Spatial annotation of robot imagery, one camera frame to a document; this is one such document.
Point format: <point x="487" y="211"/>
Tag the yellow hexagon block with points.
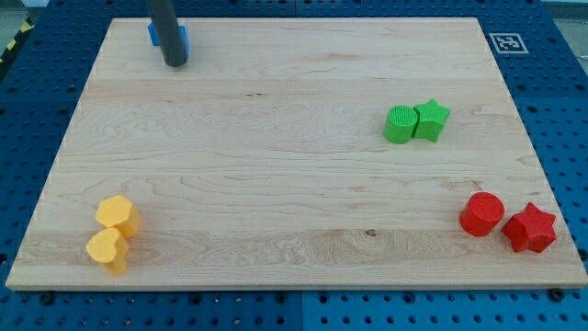
<point x="119" y="212"/>

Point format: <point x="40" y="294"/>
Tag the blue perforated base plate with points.
<point x="51" y="66"/>

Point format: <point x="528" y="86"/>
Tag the red star block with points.
<point x="531" y="229"/>

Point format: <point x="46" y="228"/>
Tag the blue block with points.
<point x="155" y="41"/>

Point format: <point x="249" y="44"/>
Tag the light wooden board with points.
<point x="261" y="164"/>

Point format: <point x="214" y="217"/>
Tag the yellow heart block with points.
<point x="109" y="249"/>

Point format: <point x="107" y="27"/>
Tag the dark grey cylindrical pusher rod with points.
<point x="163" y="15"/>

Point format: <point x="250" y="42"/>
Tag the green cylinder block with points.
<point x="400" y="124"/>

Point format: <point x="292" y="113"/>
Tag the white fiducial marker tag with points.
<point x="508" y="43"/>

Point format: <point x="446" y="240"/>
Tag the green star block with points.
<point x="432" y="119"/>

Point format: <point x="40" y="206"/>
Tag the red cylinder block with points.
<point x="481" y="213"/>

